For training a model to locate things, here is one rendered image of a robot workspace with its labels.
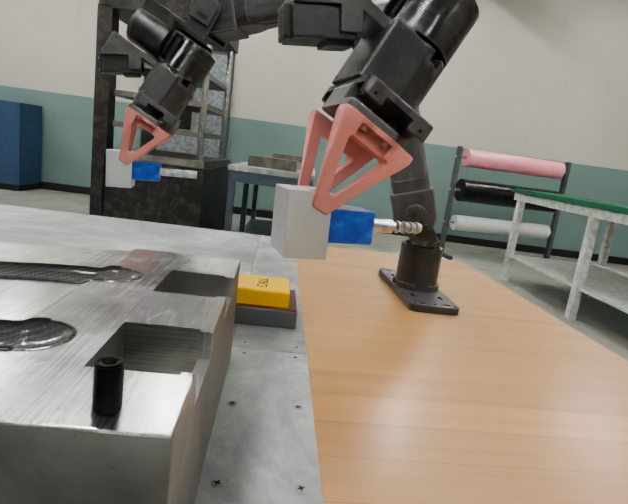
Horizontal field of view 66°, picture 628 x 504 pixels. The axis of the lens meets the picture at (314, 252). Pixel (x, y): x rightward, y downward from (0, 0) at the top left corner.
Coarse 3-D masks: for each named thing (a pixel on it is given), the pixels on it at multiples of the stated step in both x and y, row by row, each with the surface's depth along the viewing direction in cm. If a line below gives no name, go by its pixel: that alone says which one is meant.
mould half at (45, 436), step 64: (0, 256) 36; (64, 256) 37; (128, 256) 38; (192, 256) 40; (64, 320) 24; (128, 320) 25; (192, 320) 26; (0, 384) 18; (64, 384) 18; (128, 384) 19; (192, 384) 20; (0, 448) 16; (64, 448) 16; (128, 448) 16; (192, 448) 22
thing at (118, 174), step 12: (108, 156) 72; (108, 168) 72; (120, 168) 72; (132, 168) 73; (144, 168) 73; (156, 168) 74; (108, 180) 72; (120, 180) 73; (132, 180) 74; (144, 180) 74; (156, 180) 74
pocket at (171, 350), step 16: (112, 336) 23; (128, 336) 25; (144, 336) 25; (160, 336) 25; (176, 336) 25; (192, 336) 26; (208, 336) 25; (96, 352) 21; (112, 352) 24; (128, 352) 26; (144, 352) 26; (160, 352) 26; (176, 352) 26; (192, 352) 26; (208, 352) 25; (128, 368) 26; (144, 368) 26; (160, 368) 26; (176, 368) 26; (192, 368) 26
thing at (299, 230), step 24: (288, 192) 37; (312, 192) 38; (288, 216) 38; (312, 216) 38; (336, 216) 39; (360, 216) 40; (288, 240) 38; (312, 240) 39; (336, 240) 40; (360, 240) 40
